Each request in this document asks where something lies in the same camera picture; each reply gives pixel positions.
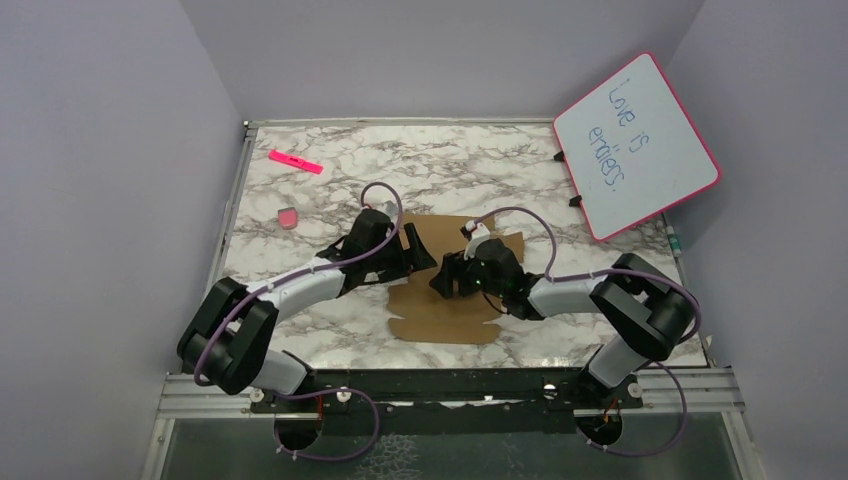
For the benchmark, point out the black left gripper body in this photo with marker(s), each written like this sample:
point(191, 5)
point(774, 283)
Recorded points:
point(390, 256)

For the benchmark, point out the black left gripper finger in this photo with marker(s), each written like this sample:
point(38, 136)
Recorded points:
point(362, 278)
point(416, 255)

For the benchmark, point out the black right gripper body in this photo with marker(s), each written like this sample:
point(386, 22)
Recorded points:
point(471, 279)

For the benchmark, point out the brown cardboard box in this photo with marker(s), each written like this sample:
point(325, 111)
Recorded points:
point(426, 308)

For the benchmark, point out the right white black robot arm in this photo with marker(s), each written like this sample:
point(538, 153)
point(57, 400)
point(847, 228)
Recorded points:
point(650, 313)

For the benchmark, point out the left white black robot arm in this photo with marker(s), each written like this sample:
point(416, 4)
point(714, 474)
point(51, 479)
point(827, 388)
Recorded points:
point(227, 342)

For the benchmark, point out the pink eraser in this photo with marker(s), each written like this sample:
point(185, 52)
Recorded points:
point(287, 218)

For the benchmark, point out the pink highlighter marker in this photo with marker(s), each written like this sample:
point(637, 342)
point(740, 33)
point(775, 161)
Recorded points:
point(295, 162)

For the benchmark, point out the pink framed whiteboard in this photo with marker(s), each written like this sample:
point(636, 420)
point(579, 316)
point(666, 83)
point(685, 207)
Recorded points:
point(632, 150)

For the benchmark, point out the green capped marker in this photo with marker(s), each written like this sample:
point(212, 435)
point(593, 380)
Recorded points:
point(673, 241)

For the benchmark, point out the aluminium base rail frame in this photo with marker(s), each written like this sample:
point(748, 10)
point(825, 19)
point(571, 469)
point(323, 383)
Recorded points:
point(376, 407)

